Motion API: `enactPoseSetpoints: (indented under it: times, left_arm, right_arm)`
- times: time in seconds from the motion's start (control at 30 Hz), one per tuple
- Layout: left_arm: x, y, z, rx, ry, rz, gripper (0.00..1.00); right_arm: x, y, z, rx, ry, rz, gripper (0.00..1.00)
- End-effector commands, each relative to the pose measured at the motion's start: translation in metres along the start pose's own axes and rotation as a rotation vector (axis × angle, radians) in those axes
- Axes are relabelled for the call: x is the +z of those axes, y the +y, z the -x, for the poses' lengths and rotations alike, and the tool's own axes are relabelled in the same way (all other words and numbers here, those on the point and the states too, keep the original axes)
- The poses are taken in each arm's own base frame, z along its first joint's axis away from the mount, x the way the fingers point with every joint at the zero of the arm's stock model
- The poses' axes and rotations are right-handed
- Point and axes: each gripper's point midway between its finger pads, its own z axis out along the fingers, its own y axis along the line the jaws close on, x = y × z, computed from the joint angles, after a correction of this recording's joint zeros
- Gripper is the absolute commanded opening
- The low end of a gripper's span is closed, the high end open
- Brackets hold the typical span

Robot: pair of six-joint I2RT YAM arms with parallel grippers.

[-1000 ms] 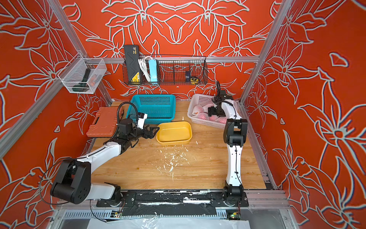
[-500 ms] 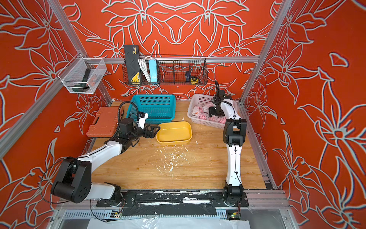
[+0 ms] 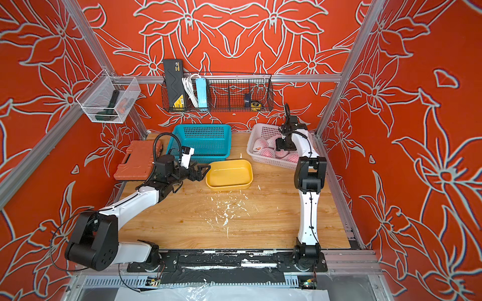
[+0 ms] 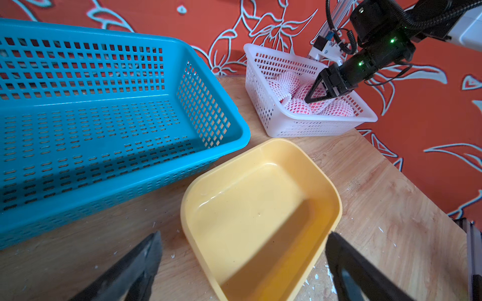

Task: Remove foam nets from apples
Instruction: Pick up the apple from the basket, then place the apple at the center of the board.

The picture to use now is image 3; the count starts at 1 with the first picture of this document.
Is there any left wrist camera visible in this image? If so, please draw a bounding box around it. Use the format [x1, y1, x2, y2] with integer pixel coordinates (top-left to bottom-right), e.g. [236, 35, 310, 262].
[180, 146, 195, 169]

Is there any light blue power bank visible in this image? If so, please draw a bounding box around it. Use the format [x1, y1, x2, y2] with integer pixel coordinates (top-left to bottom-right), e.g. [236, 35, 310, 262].
[195, 78, 208, 110]

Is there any yellow plastic tray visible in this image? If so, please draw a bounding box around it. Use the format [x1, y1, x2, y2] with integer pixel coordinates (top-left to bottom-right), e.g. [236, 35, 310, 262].
[205, 159, 254, 191]

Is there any teal plastic basket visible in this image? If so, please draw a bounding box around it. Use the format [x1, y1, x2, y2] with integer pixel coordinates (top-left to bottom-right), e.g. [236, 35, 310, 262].
[173, 124, 232, 164]

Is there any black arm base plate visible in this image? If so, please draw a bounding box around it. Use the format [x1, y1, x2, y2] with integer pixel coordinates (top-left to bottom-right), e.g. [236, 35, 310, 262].
[126, 250, 328, 273]

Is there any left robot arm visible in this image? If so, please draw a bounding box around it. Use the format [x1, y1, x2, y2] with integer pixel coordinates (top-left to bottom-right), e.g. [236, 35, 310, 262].
[65, 133, 210, 272]

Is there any black rectangular device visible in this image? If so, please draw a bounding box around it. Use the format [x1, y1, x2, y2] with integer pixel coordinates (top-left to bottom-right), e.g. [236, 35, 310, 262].
[163, 59, 186, 112]

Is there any yellow tape measure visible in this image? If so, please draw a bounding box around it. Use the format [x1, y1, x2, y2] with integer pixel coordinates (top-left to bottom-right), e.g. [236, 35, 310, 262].
[250, 102, 262, 112]

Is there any orange tool case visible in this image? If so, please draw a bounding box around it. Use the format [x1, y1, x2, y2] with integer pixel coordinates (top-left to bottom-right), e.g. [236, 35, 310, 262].
[114, 140, 154, 181]

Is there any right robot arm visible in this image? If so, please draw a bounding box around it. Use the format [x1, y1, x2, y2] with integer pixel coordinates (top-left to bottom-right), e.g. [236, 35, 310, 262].
[275, 104, 327, 272]

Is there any black wire wall basket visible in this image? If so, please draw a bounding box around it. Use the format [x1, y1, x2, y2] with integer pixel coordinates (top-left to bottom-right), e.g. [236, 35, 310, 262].
[161, 72, 274, 112]

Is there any pink plastic basket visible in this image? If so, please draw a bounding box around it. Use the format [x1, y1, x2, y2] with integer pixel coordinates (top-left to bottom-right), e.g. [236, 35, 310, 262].
[247, 123, 321, 169]

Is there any clear acrylic wall box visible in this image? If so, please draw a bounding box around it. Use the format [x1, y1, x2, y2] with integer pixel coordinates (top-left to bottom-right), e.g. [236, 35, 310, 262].
[75, 70, 141, 124]

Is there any white coiled cable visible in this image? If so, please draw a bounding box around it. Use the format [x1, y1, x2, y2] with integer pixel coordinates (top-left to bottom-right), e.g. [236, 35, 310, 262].
[181, 74, 201, 109]

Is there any dark green tool handle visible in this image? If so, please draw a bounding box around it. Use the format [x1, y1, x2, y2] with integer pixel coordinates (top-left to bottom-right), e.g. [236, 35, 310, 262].
[95, 90, 120, 121]

